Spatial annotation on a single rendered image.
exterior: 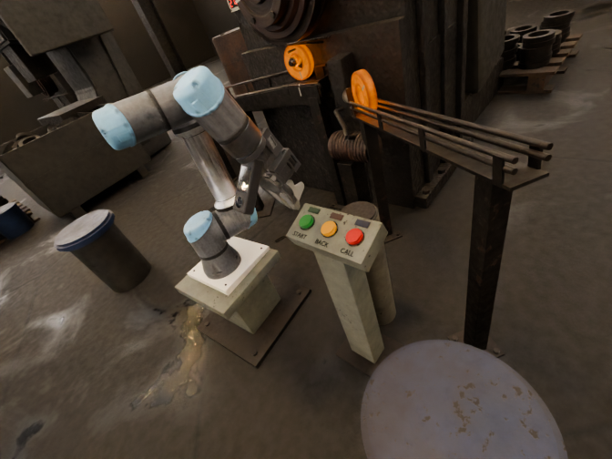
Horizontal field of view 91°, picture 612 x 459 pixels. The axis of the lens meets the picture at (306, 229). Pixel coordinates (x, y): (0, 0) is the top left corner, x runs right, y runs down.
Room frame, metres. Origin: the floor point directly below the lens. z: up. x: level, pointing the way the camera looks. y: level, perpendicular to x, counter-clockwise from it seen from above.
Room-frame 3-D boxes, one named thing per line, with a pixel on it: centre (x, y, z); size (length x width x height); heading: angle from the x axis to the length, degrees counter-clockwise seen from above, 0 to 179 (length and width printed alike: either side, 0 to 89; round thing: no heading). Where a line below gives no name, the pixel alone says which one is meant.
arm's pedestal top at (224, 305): (0.94, 0.36, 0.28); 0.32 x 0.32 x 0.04; 42
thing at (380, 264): (0.70, -0.16, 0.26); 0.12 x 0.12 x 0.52
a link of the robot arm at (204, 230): (0.95, 0.35, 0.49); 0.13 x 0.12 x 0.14; 108
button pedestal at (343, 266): (0.57, -0.05, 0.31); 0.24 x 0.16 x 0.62; 36
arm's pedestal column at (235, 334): (0.94, 0.36, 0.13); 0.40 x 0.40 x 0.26; 42
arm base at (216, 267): (0.94, 0.36, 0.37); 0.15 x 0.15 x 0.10
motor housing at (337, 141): (1.21, -0.33, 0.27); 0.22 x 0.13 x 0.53; 36
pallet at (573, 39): (2.56, -1.94, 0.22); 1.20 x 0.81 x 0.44; 34
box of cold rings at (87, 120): (3.36, 1.94, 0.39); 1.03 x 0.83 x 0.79; 130
